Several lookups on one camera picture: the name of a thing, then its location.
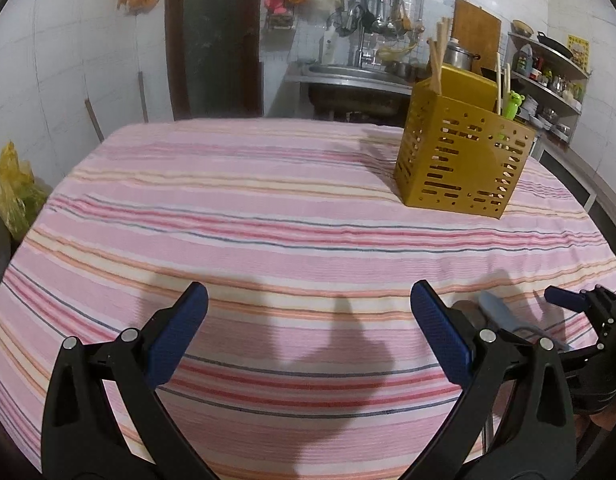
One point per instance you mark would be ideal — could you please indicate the row of hanging kitchen utensils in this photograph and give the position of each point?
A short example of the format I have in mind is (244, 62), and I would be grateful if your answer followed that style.
(378, 7)

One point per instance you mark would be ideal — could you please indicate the metal pot with lid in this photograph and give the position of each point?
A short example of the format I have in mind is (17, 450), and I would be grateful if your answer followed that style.
(460, 56)

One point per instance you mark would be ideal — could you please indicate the yellow perforated utensil holder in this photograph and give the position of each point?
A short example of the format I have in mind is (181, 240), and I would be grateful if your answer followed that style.
(458, 160)

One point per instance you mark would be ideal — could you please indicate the wooden cutting board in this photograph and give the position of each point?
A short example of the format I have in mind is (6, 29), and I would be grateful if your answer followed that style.
(480, 25)

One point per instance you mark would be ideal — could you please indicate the black wok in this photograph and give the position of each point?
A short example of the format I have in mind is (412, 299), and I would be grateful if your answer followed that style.
(555, 46)

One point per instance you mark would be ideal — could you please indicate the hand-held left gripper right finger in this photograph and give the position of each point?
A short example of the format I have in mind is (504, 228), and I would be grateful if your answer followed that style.
(440, 330)

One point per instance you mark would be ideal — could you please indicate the light blue plastic spoon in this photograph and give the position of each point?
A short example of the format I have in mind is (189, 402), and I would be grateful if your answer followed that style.
(494, 308)

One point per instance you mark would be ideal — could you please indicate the yellow wall poster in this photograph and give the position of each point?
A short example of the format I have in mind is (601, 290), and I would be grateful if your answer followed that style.
(578, 51)

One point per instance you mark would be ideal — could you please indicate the long wooden stick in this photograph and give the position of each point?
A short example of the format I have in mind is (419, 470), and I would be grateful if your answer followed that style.
(143, 97)

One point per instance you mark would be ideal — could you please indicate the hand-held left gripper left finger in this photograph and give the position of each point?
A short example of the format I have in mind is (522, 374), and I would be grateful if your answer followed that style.
(180, 330)

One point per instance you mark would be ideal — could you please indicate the stainless steel sink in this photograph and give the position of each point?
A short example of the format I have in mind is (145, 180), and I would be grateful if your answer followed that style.
(348, 82)

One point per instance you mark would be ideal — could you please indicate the short wooden stick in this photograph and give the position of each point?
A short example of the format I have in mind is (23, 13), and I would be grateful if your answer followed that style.
(94, 121)

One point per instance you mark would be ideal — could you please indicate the white bottle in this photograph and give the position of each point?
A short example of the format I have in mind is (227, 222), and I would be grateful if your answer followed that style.
(328, 51)

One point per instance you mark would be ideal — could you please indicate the cooking oil bottle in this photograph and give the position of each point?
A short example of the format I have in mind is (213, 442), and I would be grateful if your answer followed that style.
(525, 61)

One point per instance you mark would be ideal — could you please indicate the pink striped tablecloth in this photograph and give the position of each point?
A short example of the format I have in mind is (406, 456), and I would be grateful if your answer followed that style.
(237, 240)

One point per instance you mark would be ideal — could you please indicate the dark brown door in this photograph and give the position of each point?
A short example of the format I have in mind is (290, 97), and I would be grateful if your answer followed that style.
(212, 40)

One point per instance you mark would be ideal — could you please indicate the metal kitchen shelf rack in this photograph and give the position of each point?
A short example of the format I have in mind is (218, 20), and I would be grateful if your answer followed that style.
(558, 95)

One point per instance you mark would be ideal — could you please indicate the yellow plastic bag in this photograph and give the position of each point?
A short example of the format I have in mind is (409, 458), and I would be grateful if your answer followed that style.
(15, 190)

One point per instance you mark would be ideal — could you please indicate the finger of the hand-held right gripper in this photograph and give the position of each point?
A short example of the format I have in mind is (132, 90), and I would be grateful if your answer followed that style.
(583, 356)
(565, 297)

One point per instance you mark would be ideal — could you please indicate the metal spoon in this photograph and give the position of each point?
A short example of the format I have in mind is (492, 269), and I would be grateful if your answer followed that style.
(465, 311)

